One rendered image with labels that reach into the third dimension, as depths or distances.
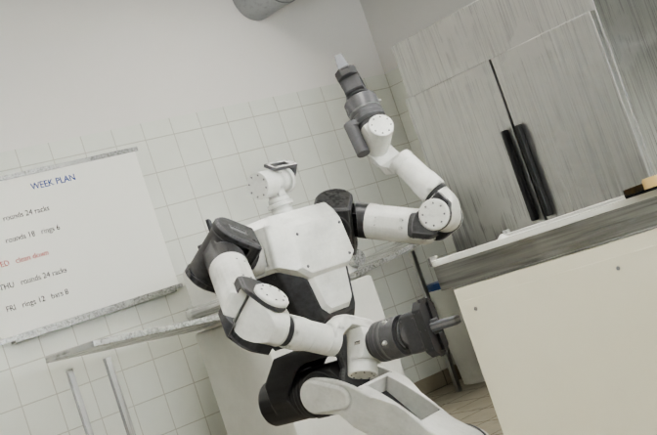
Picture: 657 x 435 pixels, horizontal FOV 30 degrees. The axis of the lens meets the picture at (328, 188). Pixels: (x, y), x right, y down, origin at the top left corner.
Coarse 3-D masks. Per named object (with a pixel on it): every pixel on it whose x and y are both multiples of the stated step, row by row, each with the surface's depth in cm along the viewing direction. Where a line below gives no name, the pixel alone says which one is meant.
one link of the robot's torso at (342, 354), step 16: (304, 352) 283; (272, 368) 290; (288, 368) 287; (304, 368) 299; (272, 384) 291; (288, 384) 287; (352, 384) 281; (272, 400) 291; (288, 400) 289; (272, 416) 294; (288, 416) 292; (304, 416) 291
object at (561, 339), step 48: (624, 240) 208; (480, 288) 227; (528, 288) 221; (576, 288) 215; (624, 288) 209; (480, 336) 228; (528, 336) 222; (576, 336) 216; (624, 336) 211; (528, 384) 224; (576, 384) 218; (624, 384) 212; (528, 432) 225; (576, 432) 219; (624, 432) 213
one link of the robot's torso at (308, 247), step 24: (288, 216) 281; (312, 216) 284; (336, 216) 290; (264, 240) 276; (288, 240) 276; (312, 240) 280; (336, 240) 287; (264, 264) 277; (288, 264) 274; (312, 264) 278; (336, 264) 284; (288, 288) 277; (312, 288) 278; (336, 288) 283; (288, 312) 278; (312, 312) 278; (336, 312) 282
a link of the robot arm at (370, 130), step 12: (360, 108) 305; (372, 108) 304; (360, 120) 304; (372, 120) 300; (384, 120) 300; (348, 132) 304; (360, 132) 304; (372, 132) 298; (384, 132) 298; (360, 144) 301; (372, 144) 302; (384, 144) 302; (360, 156) 303
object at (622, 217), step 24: (648, 192) 205; (576, 216) 214; (600, 216) 211; (624, 216) 208; (648, 216) 206; (504, 240) 223; (528, 240) 220; (552, 240) 217; (576, 240) 215; (600, 240) 212; (432, 264) 234; (456, 264) 231; (480, 264) 227; (504, 264) 224; (528, 264) 221
